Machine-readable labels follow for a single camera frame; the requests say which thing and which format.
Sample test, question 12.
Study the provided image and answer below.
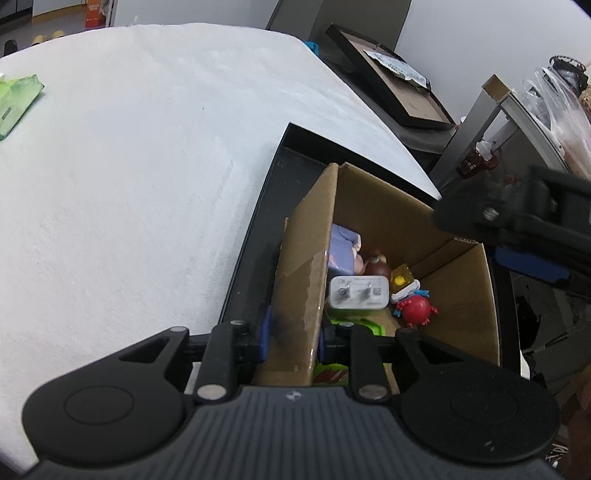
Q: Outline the green wet wipes packet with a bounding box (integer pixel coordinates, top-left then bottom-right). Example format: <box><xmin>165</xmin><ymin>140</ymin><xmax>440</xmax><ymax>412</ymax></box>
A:
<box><xmin>0</xmin><ymin>73</ymin><xmax>45</xmax><ymax>142</ymax></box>

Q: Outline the black shallow tray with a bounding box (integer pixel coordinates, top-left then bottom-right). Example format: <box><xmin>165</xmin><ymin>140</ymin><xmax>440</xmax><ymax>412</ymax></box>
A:
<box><xmin>217</xmin><ymin>122</ymin><xmax>523</xmax><ymax>380</ymax></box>

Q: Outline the grey metal table leg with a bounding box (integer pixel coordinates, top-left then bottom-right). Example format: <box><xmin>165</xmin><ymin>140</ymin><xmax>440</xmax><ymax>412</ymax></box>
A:
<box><xmin>428</xmin><ymin>74</ymin><xmax>514</xmax><ymax>191</ymax></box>

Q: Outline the red wire basket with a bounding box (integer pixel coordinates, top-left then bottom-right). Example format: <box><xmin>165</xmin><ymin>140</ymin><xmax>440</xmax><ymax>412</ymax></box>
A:
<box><xmin>456</xmin><ymin>147</ymin><xmax>500</xmax><ymax>179</ymax></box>

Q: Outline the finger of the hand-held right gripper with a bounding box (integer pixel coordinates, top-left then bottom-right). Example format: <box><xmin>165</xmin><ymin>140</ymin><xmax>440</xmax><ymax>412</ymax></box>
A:
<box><xmin>492</xmin><ymin>246</ymin><xmax>591</xmax><ymax>292</ymax></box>
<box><xmin>431</xmin><ymin>163</ymin><xmax>591</xmax><ymax>252</ymax></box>

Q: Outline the clear plastic bag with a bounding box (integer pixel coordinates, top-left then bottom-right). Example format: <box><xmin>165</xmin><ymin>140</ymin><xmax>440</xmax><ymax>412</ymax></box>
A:
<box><xmin>521</xmin><ymin>55</ymin><xmax>591</xmax><ymax>178</ymax></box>

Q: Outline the white plug charger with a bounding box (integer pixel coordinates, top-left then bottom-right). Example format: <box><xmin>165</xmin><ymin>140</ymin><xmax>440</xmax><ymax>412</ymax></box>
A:
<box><xmin>328</xmin><ymin>275</ymin><xmax>389</xmax><ymax>313</ymax></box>

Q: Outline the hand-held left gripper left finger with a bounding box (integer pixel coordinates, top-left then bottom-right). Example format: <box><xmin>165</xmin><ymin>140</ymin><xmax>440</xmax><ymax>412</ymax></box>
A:
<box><xmin>117</xmin><ymin>304</ymin><xmax>274</xmax><ymax>401</ymax></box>

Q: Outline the brown cardboard box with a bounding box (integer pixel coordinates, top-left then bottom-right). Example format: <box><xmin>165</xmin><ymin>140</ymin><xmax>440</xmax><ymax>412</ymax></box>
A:
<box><xmin>252</xmin><ymin>162</ymin><xmax>502</xmax><ymax>389</ymax></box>

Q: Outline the yellow and blue toy figurine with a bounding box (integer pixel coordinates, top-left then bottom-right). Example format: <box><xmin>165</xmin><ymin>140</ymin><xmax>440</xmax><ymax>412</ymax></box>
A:
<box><xmin>390</xmin><ymin>263</ymin><xmax>431</xmax><ymax>303</ymax></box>

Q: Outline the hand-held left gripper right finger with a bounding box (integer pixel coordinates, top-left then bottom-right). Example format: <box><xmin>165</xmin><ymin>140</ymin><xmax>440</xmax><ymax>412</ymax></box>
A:
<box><xmin>318</xmin><ymin>321</ymin><xmax>463</xmax><ymax>403</ymax></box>

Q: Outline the green cartoon tin box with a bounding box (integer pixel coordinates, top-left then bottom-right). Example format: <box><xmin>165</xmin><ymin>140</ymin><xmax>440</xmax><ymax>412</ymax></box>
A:
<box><xmin>313</xmin><ymin>313</ymin><xmax>385</xmax><ymax>387</ymax></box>

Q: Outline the red crab toy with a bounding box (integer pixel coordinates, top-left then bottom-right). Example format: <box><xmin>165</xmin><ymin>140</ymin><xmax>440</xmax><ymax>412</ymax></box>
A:
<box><xmin>392</xmin><ymin>292</ymin><xmax>440</xmax><ymax>330</ymax></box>

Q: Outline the crumpled printed paper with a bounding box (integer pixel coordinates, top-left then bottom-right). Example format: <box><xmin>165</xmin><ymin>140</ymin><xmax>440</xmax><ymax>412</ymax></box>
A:
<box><xmin>364</xmin><ymin>49</ymin><xmax>431</xmax><ymax>89</ymax></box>

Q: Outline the black picture frame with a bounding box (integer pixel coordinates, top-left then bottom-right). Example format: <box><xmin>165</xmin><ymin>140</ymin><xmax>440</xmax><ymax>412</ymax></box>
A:
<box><xmin>325</xmin><ymin>24</ymin><xmax>456</xmax><ymax>129</ymax></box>

